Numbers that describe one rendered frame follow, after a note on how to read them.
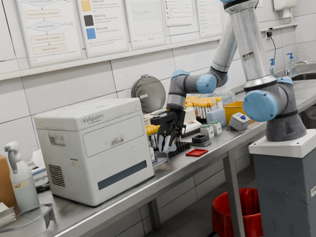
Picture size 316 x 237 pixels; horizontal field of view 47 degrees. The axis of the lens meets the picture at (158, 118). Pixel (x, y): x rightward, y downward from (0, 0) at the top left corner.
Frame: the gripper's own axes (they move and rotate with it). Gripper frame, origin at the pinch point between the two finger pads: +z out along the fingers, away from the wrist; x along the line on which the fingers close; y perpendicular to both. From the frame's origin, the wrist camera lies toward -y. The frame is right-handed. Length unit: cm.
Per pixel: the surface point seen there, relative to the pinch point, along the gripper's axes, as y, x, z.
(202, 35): 79, 59, -97
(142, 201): -11.3, -5.6, 18.7
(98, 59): -2, 56, -45
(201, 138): 27.1, 3.8, -12.7
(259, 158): 24.1, -28.7, -5.6
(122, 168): -22.4, -4.6, 8.8
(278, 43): 187, 60, -138
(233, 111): 50, 5, -32
